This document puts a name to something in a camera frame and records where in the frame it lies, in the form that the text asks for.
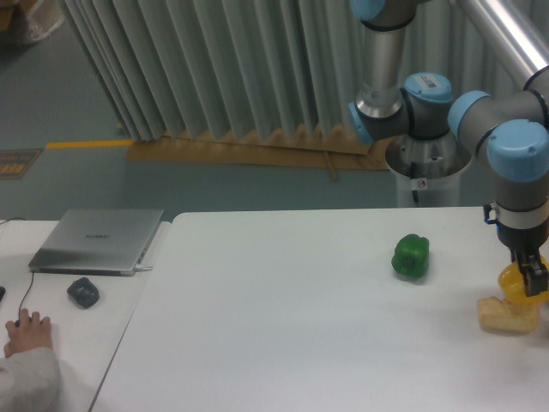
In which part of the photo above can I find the white sleeved forearm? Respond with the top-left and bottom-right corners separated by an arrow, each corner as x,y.
1,348 -> 61,411

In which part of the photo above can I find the green bell pepper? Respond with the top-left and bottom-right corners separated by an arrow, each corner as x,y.
391,233 -> 430,281

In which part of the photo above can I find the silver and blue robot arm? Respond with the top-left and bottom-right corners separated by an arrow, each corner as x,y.
349,1 -> 548,299

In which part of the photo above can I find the silver closed laptop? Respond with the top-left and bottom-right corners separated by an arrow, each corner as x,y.
28,209 -> 164,276

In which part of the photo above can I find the person's hand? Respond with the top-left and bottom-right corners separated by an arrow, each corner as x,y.
3,308 -> 53,358

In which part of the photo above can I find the pale green folding curtain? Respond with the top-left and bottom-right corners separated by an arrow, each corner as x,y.
55,0 -> 549,145

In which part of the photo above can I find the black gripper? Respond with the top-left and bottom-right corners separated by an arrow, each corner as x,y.
483,203 -> 548,297

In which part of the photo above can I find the black mouse cable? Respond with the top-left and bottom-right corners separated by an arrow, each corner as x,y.
0,217 -> 61,311

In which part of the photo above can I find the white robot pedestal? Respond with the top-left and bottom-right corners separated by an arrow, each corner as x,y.
385,132 -> 471,208

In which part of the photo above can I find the yellow bell pepper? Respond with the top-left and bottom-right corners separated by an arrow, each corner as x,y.
498,262 -> 548,306

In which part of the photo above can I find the black computer mouse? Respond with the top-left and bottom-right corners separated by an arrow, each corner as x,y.
14,312 -> 32,328

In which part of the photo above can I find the brown cardboard sheet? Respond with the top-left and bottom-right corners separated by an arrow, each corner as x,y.
125,124 -> 391,180

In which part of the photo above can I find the slice of bread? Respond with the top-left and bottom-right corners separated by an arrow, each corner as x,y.
477,297 -> 540,335

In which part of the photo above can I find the cardboard box with plastic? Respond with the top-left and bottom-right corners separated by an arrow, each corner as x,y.
1,0 -> 64,47

